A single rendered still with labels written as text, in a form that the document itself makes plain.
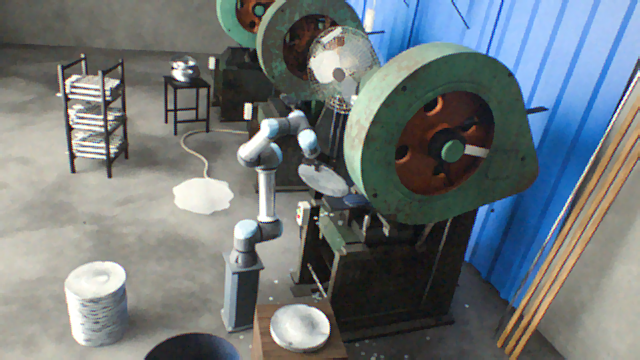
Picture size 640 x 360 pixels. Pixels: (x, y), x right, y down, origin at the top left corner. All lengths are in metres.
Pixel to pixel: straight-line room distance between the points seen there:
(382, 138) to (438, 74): 0.33
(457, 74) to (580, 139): 1.25
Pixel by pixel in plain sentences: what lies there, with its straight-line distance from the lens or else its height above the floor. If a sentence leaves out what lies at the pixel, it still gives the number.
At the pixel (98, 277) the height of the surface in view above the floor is 0.35.
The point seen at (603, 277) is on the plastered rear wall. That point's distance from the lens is 3.06.
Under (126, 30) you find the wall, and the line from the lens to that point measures 8.75.
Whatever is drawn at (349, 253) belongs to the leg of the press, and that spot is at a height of 0.63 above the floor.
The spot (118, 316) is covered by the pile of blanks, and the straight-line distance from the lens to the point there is 2.71.
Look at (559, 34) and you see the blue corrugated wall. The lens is 3.21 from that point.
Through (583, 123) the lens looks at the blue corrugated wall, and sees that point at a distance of 3.02.
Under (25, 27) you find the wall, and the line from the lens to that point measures 8.92.
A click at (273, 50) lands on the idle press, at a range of 3.51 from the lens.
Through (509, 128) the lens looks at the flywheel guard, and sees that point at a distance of 2.26.
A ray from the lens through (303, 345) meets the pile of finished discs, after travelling 2.25.
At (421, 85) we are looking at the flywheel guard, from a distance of 1.89.
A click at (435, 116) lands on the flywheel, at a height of 1.44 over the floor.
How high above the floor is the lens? 2.03
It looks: 28 degrees down
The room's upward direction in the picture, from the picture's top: 9 degrees clockwise
